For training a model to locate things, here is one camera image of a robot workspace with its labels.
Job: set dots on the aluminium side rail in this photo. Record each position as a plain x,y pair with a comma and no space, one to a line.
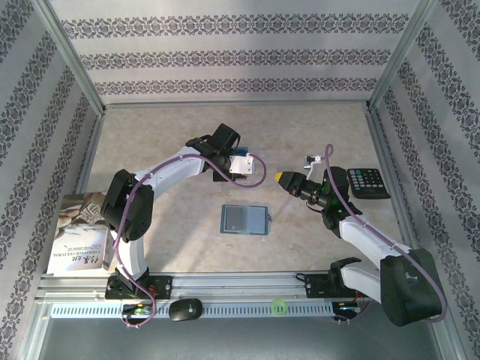
90,150
383,150

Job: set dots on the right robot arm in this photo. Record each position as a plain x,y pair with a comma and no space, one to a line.
408,288

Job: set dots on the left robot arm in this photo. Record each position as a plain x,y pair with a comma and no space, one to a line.
165,168

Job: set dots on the aluminium front rail frame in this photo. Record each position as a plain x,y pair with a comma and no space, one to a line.
240,287

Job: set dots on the black computer mouse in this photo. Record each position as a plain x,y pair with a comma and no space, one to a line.
185,310

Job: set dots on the black calculator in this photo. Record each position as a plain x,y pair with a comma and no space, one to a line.
369,182

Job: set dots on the aluminium corner post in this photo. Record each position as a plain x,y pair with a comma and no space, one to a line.
80,63
400,56

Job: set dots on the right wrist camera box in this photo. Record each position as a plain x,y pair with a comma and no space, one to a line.
310,162

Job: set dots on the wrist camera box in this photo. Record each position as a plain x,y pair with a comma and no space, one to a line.
310,162
242,165

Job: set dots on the blue leather card holder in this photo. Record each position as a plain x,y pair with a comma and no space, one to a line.
255,221

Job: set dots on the clear acrylic tray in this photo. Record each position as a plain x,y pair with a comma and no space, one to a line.
268,176

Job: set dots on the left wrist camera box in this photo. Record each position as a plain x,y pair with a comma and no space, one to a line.
242,165

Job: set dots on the blue credit card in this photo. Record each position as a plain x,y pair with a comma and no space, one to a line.
243,150

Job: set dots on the small circuit board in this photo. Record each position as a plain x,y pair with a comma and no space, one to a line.
138,310
347,309

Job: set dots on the paperback book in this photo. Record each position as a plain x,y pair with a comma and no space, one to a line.
75,247

